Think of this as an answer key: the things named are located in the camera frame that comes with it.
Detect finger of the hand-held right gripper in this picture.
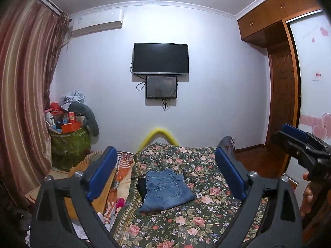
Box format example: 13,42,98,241
281,123,314,141
271,131,311,161

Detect person's right hand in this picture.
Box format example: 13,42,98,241
300,173,314,216

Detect green fabric storage bin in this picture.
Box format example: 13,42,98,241
50,126,91,171

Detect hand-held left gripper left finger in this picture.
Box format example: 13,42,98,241
30,146,118,248

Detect floral green blanket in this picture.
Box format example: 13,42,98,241
111,142,272,248

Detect striped orange blanket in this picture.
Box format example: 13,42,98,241
103,151,136,228

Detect grey-blue cloth pile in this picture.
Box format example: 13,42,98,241
61,90,85,110

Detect yellow foam tube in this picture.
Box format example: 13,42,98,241
140,127,180,150

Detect blue jeans pants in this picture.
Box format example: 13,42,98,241
139,168,195,213

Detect wooden wardrobe cabinet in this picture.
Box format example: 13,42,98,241
236,0,324,48

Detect striped pink curtain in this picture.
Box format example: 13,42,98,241
0,0,70,186

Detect curtain rod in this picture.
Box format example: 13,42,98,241
24,0,71,21

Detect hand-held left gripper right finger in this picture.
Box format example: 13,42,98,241
215,136,303,248

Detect wooden door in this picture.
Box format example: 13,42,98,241
266,45,298,161

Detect black folded pants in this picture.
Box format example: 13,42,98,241
137,177,148,202

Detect white cloth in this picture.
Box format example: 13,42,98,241
71,210,112,239

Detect wall-mounted black television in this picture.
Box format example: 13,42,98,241
133,42,190,76

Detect red plastic bag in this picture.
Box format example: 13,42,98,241
49,102,64,114

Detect small black monitor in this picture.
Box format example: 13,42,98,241
145,75,178,99

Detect white air conditioner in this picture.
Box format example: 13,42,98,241
70,8,125,38

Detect white heart-print sliding door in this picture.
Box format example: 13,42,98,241
286,10,331,184

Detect orange box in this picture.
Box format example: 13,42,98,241
61,122,83,133

